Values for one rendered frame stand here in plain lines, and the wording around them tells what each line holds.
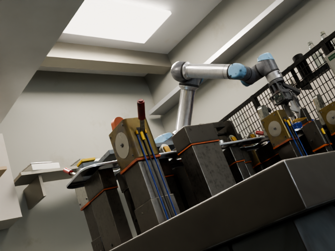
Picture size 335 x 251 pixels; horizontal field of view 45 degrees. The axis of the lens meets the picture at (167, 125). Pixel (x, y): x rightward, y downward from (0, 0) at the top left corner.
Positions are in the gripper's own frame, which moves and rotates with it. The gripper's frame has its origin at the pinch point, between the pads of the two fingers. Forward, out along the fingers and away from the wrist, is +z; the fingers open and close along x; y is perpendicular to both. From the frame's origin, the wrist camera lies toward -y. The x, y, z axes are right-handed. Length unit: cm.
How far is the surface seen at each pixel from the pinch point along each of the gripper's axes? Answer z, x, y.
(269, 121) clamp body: 6.8, 17.1, 43.5
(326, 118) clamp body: 9.7, 18.1, 8.6
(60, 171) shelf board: -84, -273, 9
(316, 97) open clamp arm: -0.8, 17.7, 7.4
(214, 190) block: 27, 21, 86
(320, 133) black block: 16.3, 20.3, 21.5
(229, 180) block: 25, 21, 78
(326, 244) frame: 46, 86, 135
